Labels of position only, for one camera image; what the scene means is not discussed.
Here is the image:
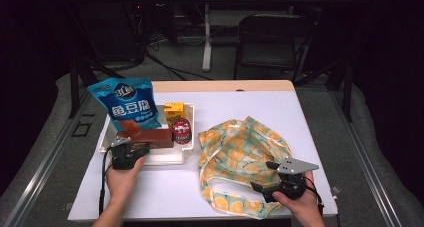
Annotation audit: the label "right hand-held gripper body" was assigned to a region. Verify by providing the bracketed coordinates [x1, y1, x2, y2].
[262, 157, 320, 202]

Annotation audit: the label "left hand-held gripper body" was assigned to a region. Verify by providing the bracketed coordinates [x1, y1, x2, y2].
[110, 136, 139, 171]

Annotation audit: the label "brown rectangular box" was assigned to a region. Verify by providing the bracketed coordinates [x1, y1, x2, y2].
[116, 128, 175, 150]

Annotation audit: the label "white plastic box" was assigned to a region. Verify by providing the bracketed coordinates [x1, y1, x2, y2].
[98, 102, 196, 166]

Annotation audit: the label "orange-print fabric bag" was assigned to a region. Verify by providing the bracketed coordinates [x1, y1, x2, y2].
[197, 116, 293, 221]

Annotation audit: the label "red can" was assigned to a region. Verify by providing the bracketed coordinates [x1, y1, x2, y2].
[170, 117, 193, 146]

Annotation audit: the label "blue snack pouch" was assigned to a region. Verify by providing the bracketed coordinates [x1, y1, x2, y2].
[87, 77, 163, 135]

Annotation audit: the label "yellow drink carton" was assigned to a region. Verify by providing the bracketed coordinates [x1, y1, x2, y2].
[163, 102, 186, 127]

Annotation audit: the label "person's left hand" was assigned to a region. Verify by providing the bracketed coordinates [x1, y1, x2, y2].
[105, 156, 146, 204]

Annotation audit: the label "person's right hand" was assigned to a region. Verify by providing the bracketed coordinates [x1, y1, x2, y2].
[271, 170, 327, 227]

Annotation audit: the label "black metal stand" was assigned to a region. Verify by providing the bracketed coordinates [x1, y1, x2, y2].
[67, 55, 132, 119]
[293, 58, 354, 123]

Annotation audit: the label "black folding chair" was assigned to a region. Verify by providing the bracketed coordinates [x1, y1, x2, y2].
[233, 13, 316, 84]

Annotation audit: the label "white desk leg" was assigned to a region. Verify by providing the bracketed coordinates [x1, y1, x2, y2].
[201, 3, 214, 73]

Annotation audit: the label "dark cabinet with red light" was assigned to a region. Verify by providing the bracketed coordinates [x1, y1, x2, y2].
[76, 0, 148, 63]

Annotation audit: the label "left hand-held gripper cable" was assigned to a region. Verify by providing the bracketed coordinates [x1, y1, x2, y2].
[98, 146, 114, 217]

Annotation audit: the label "hand-held gripper cable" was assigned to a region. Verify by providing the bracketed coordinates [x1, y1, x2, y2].
[304, 183, 325, 219]
[98, 146, 114, 217]

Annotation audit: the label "right hand-held gripper cable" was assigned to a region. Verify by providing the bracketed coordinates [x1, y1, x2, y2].
[304, 183, 325, 219]

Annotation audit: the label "aluminium floor rail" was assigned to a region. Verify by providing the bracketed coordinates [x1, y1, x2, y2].
[328, 86, 403, 227]
[4, 86, 99, 227]

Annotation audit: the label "black floor cables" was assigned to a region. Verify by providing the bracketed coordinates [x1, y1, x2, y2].
[144, 33, 214, 82]

